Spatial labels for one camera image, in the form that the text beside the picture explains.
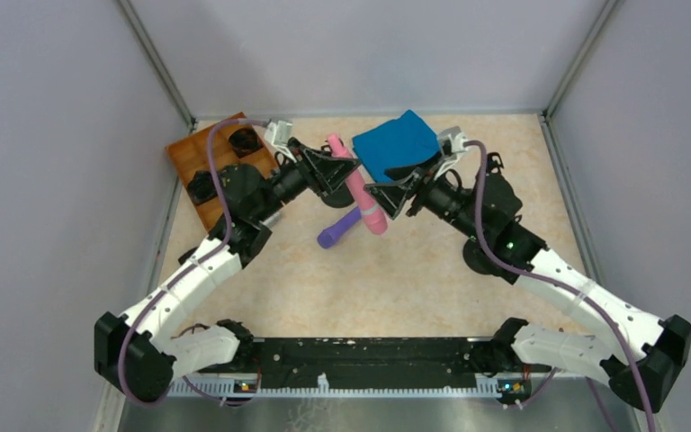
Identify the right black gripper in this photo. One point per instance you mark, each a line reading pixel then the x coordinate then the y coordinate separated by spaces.
pixel 421 185

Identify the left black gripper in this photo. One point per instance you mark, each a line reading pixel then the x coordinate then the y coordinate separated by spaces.
pixel 305 170

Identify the pink microphone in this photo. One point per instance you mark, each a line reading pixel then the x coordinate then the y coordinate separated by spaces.
pixel 370 211

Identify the purple microphone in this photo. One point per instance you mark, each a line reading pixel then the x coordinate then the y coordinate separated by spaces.
pixel 329 236

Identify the black mic stand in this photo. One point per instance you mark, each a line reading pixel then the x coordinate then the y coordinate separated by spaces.
pixel 477 260
pixel 492 167
pixel 341 197

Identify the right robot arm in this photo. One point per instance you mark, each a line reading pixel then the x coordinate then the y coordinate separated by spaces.
pixel 636 354

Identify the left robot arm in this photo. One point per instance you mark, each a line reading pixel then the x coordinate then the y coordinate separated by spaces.
pixel 137 351

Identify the blue folded cloth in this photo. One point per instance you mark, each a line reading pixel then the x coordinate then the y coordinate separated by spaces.
pixel 404 141

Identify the silver microphone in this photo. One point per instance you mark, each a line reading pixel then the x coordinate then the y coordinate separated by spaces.
pixel 272 220

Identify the black item in tray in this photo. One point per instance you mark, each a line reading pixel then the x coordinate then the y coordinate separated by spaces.
pixel 245 142

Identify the black bundle in tray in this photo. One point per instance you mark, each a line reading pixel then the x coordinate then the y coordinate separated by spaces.
pixel 201 188

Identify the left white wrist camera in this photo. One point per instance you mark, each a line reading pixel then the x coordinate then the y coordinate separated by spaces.
pixel 277 134

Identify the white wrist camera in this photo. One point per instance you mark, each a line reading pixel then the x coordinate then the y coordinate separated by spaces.
pixel 452 144
pixel 277 134

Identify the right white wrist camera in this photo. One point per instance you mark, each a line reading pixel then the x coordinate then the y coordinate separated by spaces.
pixel 452 144

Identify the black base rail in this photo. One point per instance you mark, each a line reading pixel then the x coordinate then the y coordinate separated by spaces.
pixel 370 363

